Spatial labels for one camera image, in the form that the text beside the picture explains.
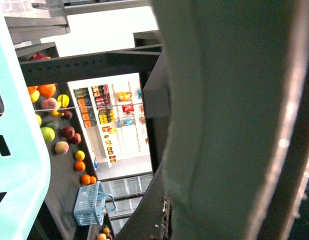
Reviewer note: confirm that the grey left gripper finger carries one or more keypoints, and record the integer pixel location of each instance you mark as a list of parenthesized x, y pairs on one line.
[(236, 74)]

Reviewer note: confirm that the large light blue basket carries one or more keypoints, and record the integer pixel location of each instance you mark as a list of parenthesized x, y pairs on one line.
[(25, 172)]

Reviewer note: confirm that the white store shelf with bottles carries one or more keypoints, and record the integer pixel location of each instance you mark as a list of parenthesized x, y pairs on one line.
[(112, 115)]

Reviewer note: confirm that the far lemon middle shelf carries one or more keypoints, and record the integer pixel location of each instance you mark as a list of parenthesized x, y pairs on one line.
[(79, 155)]

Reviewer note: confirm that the far orange beside lemon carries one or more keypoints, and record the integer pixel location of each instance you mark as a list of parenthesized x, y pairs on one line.
[(80, 166)]

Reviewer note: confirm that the black metal shelf rack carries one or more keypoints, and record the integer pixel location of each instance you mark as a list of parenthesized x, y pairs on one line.
[(55, 220)]

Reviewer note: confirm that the peach middle shelf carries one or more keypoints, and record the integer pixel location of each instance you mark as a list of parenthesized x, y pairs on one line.
[(61, 147)]

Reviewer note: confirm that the green apple middle shelf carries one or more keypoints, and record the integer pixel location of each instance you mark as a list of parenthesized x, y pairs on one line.
[(48, 134)]

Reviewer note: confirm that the dark red apple middle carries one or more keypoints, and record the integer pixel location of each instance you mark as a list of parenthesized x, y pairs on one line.
[(76, 139)]

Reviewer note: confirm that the far orange near basket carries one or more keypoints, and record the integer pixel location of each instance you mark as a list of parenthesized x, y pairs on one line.
[(85, 179)]

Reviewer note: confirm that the small blue far basket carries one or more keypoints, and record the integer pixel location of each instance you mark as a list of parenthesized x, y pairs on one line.
[(91, 205)]

